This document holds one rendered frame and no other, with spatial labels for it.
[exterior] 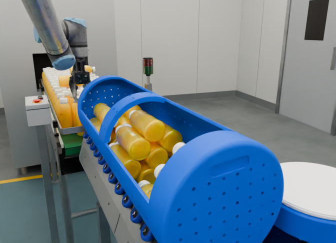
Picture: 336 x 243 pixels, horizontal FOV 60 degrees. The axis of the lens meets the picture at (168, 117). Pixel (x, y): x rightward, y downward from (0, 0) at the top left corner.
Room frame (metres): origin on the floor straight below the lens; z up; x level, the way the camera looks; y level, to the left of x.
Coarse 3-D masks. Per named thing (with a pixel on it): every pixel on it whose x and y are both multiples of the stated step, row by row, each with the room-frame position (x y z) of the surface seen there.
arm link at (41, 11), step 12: (24, 0) 0.93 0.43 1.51; (36, 0) 0.93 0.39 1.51; (48, 0) 0.97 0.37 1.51; (36, 12) 0.96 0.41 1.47; (48, 12) 0.99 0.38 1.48; (36, 24) 1.01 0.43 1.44; (48, 24) 1.01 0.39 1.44; (60, 24) 1.08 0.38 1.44; (48, 36) 1.05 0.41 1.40; (60, 36) 1.08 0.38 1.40; (48, 48) 1.10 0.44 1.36; (60, 48) 1.11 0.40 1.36; (60, 60) 1.13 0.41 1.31; (72, 60) 1.17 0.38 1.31
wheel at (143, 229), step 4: (144, 224) 0.60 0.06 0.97; (144, 228) 0.59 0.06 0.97; (148, 228) 0.58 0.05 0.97; (140, 232) 0.59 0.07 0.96; (144, 232) 0.58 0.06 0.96; (148, 232) 0.57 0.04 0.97; (140, 236) 0.58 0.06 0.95; (144, 236) 0.57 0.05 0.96; (148, 236) 0.56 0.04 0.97; (152, 236) 0.57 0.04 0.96; (144, 240) 0.57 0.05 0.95; (148, 240) 0.57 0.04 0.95
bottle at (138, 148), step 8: (120, 128) 0.87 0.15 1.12; (128, 128) 0.85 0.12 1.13; (120, 136) 0.83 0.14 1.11; (128, 136) 0.80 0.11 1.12; (136, 136) 0.78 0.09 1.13; (120, 144) 0.82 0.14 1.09; (128, 144) 0.76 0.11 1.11; (136, 144) 0.76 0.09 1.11; (144, 144) 0.77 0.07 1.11; (128, 152) 0.75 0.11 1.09; (136, 152) 0.76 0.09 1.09; (144, 152) 0.77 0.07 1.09
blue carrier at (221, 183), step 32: (96, 96) 1.23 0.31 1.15; (128, 96) 0.87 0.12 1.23; (160, 96) 0.87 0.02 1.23; (192, 128) 0.86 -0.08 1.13; (224, 128) 0.59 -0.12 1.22; (192, 160) 0.45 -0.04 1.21; (224, 160) 0.47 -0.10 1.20; (256, 160) 0.50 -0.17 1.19; (128, 192) 0.59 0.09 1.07; (160, 192) 0.45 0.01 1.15; (192, 192) 0.44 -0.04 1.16; (224, 192) 0.47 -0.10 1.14; (256, 192) 0.50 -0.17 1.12; (160, 224) 0.42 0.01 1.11; (192, 224) 0.44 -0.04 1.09; (224, 224) 0.47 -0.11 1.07; (256, 224) 0.51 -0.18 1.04
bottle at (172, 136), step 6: (168, 126) 0.85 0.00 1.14; (168, 132) 0.81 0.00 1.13; (174, 132) 0.81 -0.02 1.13; (162, 138) 0.80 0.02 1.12; (168, 138) 0.80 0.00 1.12; (174, 138) 0.82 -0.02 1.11; (180, 138) 0.82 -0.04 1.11; (162, 144) 0.80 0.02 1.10; (168, 144) 0.81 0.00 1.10; (174, 144) 0.82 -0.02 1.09; (168, 150) 0.80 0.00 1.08
